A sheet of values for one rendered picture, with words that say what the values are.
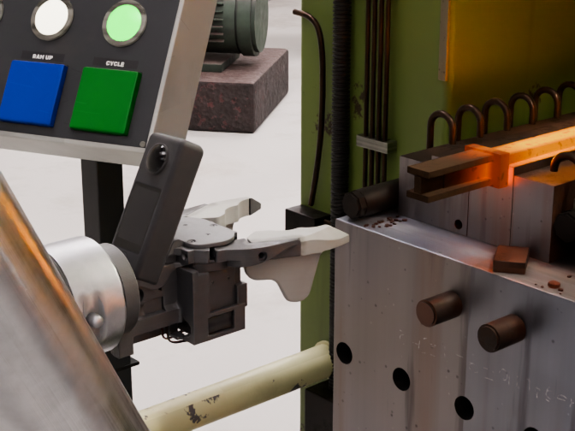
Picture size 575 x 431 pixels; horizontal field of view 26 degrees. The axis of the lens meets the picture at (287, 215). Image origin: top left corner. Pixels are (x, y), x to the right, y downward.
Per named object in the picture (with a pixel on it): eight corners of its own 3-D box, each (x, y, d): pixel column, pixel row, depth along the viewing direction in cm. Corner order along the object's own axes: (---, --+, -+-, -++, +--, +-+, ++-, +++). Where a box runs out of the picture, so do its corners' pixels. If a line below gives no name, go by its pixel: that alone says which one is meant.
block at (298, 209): (314, 250, 162) (315, 219, 161) (284, 239, 166) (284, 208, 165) (331, 245, 164) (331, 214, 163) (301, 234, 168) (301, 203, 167)
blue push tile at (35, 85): (49, 125, 144) (64, 64, 145) (-4, 118, 147) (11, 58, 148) (57, 129, 146) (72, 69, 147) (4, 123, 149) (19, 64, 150)
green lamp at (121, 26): (125, 46, 142) (123, 8, 141) (103, 40, 146) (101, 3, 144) (147, 43, 144) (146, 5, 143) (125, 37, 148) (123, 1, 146)
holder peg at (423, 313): (435, 331, 118) (435, 304, 117) (414, 322, 120) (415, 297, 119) (463, 320, 120) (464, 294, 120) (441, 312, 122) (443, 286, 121)
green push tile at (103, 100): (124, 133, 140) (138, 70, 141) (68, 127, 143) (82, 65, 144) (131, 138, 142) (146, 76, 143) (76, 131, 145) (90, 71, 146)
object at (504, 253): (524, 274, 116) (525, 262, 115) (492, 272, 116) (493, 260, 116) (528, 258, 120) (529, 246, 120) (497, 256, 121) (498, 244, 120)
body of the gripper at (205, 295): (198, 300, 107) (76, 337, 99) (196, 205, 104) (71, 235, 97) (254, 327, 101) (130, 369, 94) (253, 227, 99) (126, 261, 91)
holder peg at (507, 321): (498, 357, 112) (500, 329, 112) (475, 347, 114) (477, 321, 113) (526, 345, 115) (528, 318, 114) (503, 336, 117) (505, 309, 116)
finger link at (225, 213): (229, 250, 114) (184, 284, 106) (228, 188, 112) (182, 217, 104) (261, 254, 113) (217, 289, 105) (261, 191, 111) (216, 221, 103)
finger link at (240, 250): (290, 246, 103) (186, 254, 101) (290, 226, 102) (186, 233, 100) (305, 265, 98) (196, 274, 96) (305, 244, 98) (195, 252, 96)
